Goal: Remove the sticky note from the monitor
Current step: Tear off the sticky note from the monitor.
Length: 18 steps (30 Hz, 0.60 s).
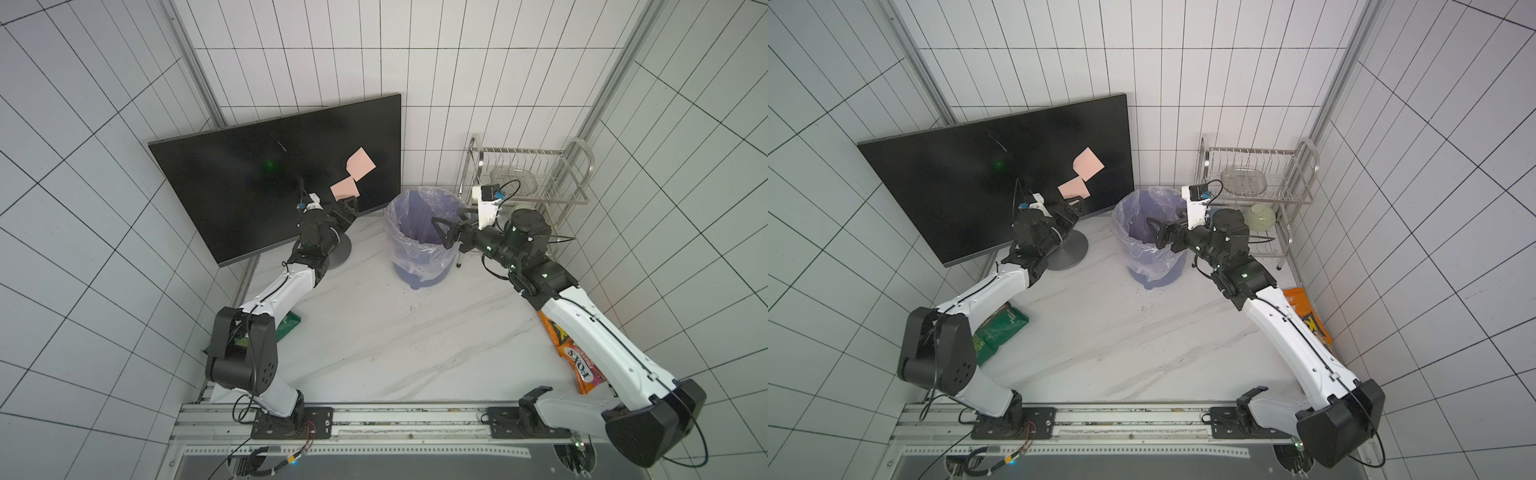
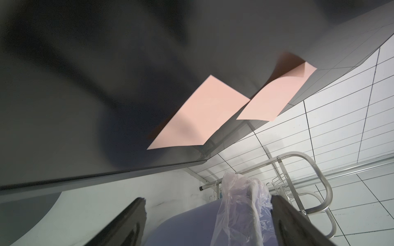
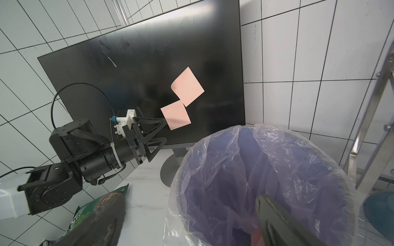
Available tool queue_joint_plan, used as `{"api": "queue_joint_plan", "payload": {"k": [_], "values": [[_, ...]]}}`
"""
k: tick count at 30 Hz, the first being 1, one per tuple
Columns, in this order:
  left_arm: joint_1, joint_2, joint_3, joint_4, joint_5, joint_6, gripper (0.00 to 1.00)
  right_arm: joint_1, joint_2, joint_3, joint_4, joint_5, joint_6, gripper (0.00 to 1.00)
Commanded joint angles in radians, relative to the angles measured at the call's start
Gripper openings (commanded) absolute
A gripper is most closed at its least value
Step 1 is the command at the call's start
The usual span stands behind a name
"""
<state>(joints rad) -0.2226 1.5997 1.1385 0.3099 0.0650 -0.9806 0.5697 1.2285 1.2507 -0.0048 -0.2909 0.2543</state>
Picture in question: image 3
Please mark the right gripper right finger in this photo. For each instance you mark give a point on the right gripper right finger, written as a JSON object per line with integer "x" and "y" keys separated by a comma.
{"x": 279, "y": 228}

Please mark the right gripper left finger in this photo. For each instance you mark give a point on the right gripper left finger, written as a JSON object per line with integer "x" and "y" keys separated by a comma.
{"x": 95, "y": 224}

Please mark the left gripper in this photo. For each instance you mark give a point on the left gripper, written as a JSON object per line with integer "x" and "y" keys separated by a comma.
{"x": 134, "y": 136}

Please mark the pink note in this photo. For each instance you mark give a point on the pink note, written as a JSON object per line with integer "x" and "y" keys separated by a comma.
{"x": 176, "y": 115}
{"x": 187, "y": 87}

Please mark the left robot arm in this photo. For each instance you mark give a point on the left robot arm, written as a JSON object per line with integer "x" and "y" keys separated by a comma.
{"x": 85, "y": 157}

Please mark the round grey monitor base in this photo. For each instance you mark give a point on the round grey monitor base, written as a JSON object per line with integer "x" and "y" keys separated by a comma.
{"x": 171, "y": 166}

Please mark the black flat monitor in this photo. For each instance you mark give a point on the black flat monitor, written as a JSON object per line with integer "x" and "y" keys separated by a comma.
{"x": 134, "y": 67}

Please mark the green snack bag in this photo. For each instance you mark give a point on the green snack bag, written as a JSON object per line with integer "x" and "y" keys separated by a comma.
{"x": 92, "y": 212}

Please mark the purple trash bin with liner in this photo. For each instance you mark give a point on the purple trash bin with liner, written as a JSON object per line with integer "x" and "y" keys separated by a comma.
{"x": 213, "y": 194}

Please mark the blue bowl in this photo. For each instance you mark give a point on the blue bowl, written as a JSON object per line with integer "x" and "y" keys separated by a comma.
{"x": 379, "y": 210}

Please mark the steel dish rack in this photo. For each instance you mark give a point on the steel dish rack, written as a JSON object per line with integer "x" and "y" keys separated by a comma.
{"x": 372, "y": 153}

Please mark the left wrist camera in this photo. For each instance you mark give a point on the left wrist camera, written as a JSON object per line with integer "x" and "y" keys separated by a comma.
{"x": 124, "y": 121}

